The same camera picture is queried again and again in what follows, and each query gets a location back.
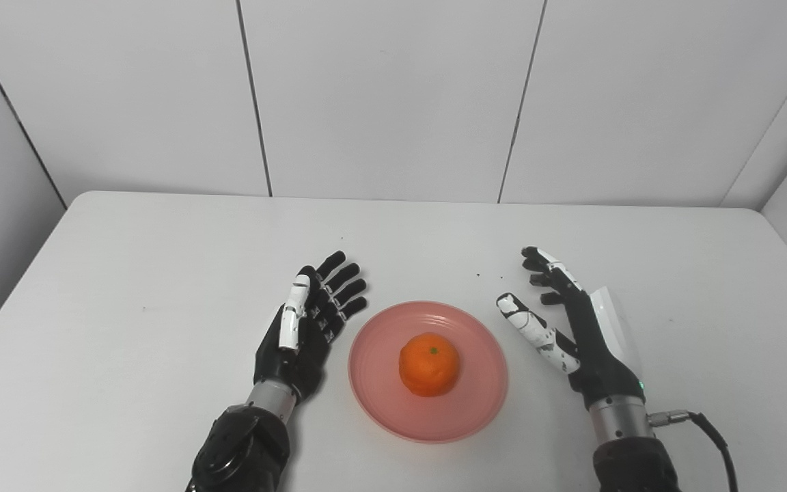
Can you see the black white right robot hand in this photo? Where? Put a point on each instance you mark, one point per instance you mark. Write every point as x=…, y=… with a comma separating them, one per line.
x=598, y=355

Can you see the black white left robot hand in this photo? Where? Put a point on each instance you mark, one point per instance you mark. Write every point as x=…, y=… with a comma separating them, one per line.
x=298, y=355

